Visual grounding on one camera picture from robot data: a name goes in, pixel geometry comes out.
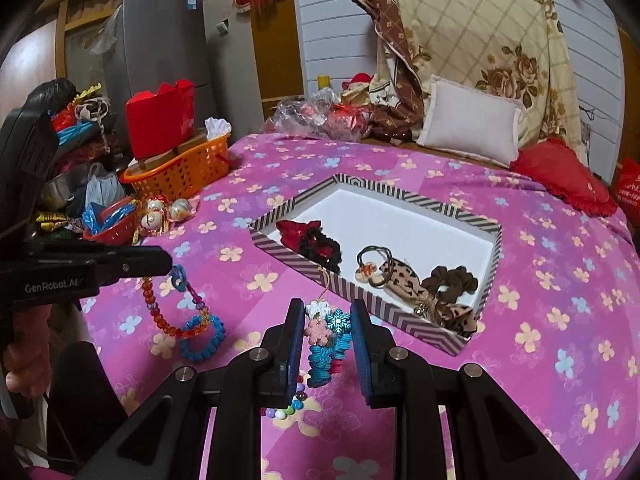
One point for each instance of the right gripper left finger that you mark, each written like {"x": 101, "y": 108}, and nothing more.
{"x": 278, "y": 381}

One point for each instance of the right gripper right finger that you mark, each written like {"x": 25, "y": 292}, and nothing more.
{"x": 378, "y": 384}

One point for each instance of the blue snowflake hair clip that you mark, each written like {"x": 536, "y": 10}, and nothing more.
{"x": 329, "y": 334}

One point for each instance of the leopard print bow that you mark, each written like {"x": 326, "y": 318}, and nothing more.
{"x": 404, "y": 283}

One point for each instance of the brown scrunchie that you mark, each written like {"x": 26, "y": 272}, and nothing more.
{"x": 447, "y": 286}

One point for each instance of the black scrunchie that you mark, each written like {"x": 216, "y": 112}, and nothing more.
{"x": 321, "y": 249}

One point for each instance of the red satin bow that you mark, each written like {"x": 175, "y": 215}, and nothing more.
{"x": 292, "y": 233}

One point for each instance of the person's left hand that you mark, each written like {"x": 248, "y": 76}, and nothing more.
{"x": 27, "y": 359}

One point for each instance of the striped cardboard tray box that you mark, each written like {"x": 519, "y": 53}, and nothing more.
{"x": 374, "y": 222}

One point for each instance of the red round plastic basket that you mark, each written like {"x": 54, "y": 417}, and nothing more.
{"x": 113, "y": 225}

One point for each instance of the white doll ornament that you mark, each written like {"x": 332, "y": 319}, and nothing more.
{"x": 153, "y": 216}

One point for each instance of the wrapped round ornament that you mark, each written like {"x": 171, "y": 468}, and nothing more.
{"x": 181, "y": 210}

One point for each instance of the orange plastic basket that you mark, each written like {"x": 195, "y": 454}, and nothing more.
{"x": 184, "y": 175}

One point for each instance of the pink floral bedspread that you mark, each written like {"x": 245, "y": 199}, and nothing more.
{"x": 559, "y": 331}

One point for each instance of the red gift bag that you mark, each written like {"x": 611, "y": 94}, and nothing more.
{"x": 158, "y": 122}

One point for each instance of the clear plastic bag pile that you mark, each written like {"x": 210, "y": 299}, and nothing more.
{"x": 322, "y": 116}

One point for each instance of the white pillow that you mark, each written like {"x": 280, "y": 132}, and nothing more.
{"x": 472, "y": 123}

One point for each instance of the red cushion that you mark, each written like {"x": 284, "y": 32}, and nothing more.
{"x": 556, "y": 167}

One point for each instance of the grey refrigerator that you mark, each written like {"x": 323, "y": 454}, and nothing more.
{"x": 149, "y": 42}

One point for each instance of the red shopping bag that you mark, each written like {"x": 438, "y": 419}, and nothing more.
{"x": 627, "y": 190}

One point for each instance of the floral beige quilt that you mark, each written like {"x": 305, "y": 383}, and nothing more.
{"x": 512, "y": 49}

